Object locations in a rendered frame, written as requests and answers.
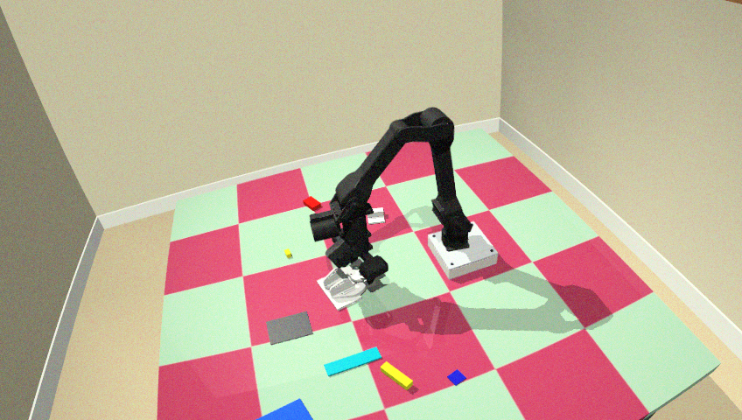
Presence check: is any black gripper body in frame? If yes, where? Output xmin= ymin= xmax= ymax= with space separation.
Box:
xmin=339 ymin=228 xmax=389 ymax=281

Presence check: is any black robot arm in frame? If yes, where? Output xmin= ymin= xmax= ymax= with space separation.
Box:
xmin=310 ymin=108 xmax=473 ymax=268

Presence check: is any blue flat square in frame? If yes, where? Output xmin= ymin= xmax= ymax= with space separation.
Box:
xmin=447 ymin=369 xmax=466 ymax=386

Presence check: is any cyan flat bar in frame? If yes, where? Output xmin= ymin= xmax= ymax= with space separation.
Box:
xmin=324 ymin=347 xmax=382 ymax=376

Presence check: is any red rectangular block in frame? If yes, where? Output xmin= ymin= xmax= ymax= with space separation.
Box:
xmin=303 ymin=196 xmax=321 ymax=211

